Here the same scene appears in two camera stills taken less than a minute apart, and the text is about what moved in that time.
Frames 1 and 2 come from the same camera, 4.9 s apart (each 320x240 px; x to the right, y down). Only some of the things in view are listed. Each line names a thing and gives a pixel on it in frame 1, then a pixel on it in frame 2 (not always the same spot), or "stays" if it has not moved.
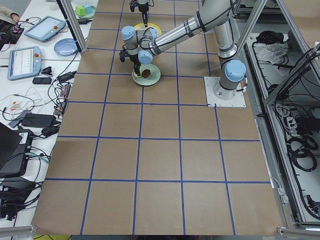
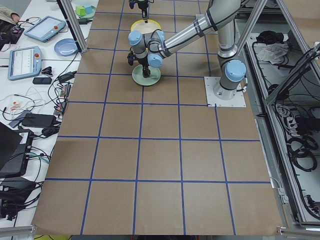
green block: [80, 10] stays
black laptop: [15, 147] stays
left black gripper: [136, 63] -> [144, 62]
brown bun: [146, 73] stays
